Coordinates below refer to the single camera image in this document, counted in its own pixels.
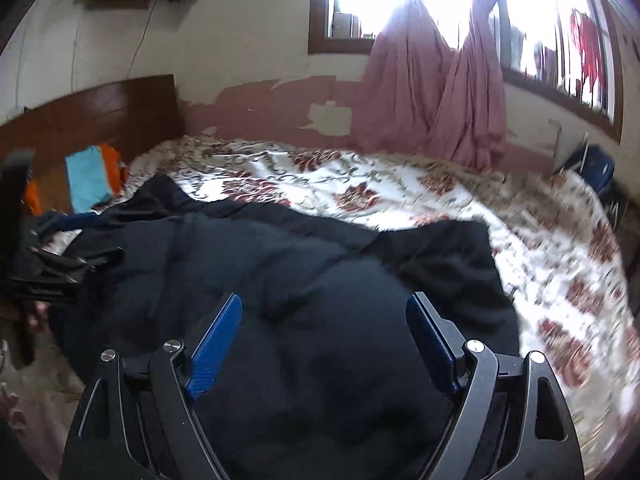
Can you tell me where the black padded jacket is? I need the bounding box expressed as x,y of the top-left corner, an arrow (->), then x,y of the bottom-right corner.
49,176 -> 518,479

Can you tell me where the person's left hand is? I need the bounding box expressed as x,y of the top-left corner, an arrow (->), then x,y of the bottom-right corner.
27,301 -> 50,334

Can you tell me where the orange blue brown pillow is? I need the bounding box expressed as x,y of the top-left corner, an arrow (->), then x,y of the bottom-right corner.
24,144 -> 128,216

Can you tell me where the floral white red bedspread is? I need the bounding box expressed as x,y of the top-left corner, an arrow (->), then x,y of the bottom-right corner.
1,136 -> 639,479

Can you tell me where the pink right curtain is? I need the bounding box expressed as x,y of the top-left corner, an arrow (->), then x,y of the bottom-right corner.
427,0 -> 508,169

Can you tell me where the pink curtain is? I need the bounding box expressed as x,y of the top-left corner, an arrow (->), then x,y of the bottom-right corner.
427,0 -> 508,169
350,0 -> 454,158

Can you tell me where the brown wooden headboard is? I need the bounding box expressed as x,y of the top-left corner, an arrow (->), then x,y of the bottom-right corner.
1,75 -> 186,212

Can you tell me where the pink left curtain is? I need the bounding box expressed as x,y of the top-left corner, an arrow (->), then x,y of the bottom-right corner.
350,0 -> 454,158

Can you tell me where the dark blue backpack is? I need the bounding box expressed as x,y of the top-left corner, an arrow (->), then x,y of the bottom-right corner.
554,132 -> 615,200

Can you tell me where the red hanging garment outside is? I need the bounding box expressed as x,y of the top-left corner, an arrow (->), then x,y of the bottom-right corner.
570,9 -> 606,106

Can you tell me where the brown wooden window frame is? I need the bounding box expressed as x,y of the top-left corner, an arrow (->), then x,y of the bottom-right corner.
308,0 -> 624,139

